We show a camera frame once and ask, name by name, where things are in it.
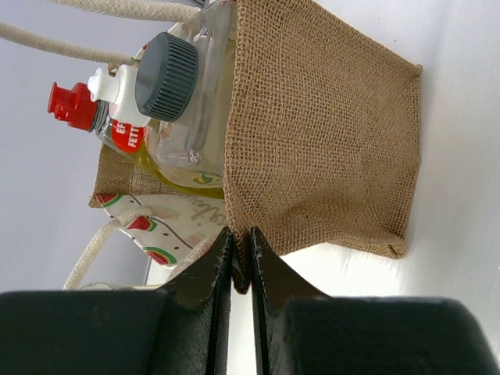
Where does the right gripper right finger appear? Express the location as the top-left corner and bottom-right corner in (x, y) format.
(249, 228), (499, 374)

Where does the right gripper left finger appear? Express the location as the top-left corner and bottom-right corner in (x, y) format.
(1, 229), (233, 374)

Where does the burlap watermelon canvas bag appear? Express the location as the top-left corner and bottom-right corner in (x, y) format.
(1, 1), (422, 291)

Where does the white cap amber bottle middle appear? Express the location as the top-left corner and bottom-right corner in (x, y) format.
(87, 65), (151, 127)

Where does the red cap yellow bottle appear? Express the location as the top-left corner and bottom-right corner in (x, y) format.
(48, 82), (224, 199)

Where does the grey cap clear jar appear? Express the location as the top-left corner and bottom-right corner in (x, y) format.
(135, 1), (236, 174)

